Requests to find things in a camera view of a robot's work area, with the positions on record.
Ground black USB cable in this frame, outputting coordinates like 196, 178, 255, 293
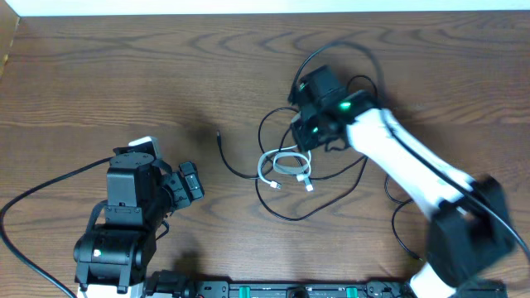
215, 106, 369, 223

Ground white USB cable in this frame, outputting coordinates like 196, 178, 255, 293
256, 144, 315, 193

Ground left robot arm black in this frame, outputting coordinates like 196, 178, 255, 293
74, 142, 205, 295

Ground right camera cable black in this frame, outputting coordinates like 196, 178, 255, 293
289, 40, 530, 266

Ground camera cable black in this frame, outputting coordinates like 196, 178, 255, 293
1, 161, 108, 297
289, 40, 530, 266

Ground black base rail green clamps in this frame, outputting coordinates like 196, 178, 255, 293
136, 269, 508, 298

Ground left camera cable black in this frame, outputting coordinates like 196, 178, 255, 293
1, 161, 108, 297

